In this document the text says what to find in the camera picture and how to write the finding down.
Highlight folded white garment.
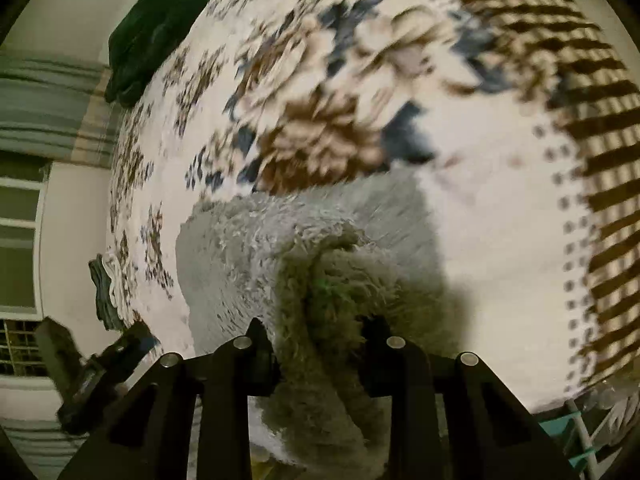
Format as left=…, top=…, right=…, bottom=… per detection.
left=102, top=252, right=127, bottom=311

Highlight dark green blanket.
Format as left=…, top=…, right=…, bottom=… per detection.
left=105, top=0, right=236, bottom=108

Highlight teal rack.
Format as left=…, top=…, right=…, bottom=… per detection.
left=537, top=400, right=640, bottom=480

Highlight white framed window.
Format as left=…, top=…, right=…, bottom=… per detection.
left=0, top=160, right=51, bottom=376

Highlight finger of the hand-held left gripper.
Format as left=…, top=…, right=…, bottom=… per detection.
left=35, top=317, right=85, bottom=396
left=90, top=321, right=162, bottom=381

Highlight folded grey clothes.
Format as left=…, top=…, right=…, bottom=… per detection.
left=89, top=255, right=126, bottom=331

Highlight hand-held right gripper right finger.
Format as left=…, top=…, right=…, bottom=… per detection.
left=360, top=315, right=581, bottom=480

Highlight grey fluffy blanket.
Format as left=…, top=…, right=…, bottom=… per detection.
left=175, top=167, right=463, bottom=480

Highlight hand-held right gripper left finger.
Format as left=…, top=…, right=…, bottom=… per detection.
left=57, top=317, right=281, bottom=480

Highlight floral bedsheet bed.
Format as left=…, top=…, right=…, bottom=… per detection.
left=102, top=0, right=640, bottom=411

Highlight grey-green banded curtain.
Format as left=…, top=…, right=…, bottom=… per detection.
left=0, top=57, right=126, bottom=168
left=0, top=420, right=91, bottom=480

